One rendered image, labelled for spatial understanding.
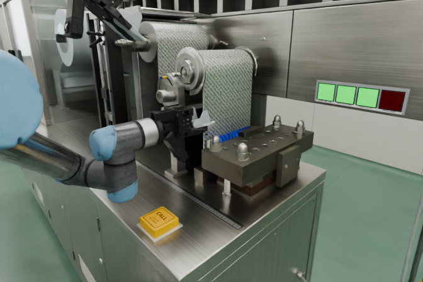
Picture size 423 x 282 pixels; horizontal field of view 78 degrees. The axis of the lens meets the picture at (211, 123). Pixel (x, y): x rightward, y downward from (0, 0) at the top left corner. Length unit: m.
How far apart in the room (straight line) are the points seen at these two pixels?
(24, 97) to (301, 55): 0.80
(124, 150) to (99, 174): 0.10
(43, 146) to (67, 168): 0.09
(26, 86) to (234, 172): 0.51
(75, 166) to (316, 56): 0.77
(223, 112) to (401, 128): 2.63
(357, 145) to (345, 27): 2.67
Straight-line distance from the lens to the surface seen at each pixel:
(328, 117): 3.52
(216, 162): 0.75
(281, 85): 1.00
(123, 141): 0.64
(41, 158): 0.64
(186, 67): 0.81
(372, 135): 3.41
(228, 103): 0.89
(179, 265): 0.61
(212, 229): 0.69
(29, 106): 0.40
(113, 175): 0.67
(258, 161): 0.74
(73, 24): 0.68
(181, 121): 0.72
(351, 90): 0.89
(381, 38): 0.88
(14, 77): 0.39
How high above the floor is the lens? 1.34
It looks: 17 degrees down
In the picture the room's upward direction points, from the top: straight up
